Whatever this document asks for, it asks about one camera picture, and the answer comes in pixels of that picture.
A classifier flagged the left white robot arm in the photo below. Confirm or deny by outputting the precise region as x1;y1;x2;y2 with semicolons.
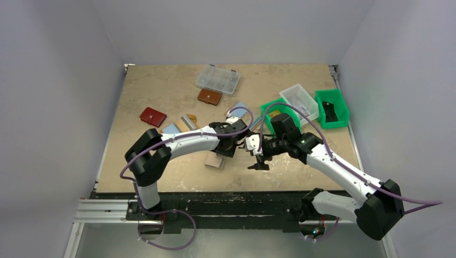
121;119;250;212

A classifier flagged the brown leather card holder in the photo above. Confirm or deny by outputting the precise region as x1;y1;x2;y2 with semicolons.
197;89;222;106

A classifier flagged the red leather card holder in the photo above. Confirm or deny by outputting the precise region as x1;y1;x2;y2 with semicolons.
139;107;167;127

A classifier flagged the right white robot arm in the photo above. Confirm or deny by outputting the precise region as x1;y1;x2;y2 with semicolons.
244;113;405;240

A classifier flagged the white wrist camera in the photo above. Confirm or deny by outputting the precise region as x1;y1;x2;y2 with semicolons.
225;111;241;125
244;137;263;156

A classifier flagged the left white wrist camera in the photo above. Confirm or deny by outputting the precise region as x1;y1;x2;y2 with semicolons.
225;111;241;125

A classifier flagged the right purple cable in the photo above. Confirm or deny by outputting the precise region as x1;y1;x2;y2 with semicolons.
258;102;444;243

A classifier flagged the green bin with black item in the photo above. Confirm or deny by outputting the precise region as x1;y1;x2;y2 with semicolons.
315;89;350;129

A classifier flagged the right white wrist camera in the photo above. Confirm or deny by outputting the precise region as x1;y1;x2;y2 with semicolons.
244;137;263;156

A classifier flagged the green bin with yellow items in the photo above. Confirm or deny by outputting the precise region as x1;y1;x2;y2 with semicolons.
260;98;300;134

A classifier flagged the white plastic bin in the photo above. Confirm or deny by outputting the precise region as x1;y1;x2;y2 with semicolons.
279;83;319;121

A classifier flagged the clear plastic organizer box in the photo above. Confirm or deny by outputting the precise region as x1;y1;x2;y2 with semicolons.
195;64;241;96

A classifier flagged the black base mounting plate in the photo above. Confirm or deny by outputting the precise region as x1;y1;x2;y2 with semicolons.
89;191;348;236

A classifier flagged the open pink card holder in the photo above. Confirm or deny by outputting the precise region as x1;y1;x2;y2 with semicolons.
225;101;261;132

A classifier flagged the open orange card holder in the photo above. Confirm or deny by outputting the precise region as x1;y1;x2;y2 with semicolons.
159;114;199;134

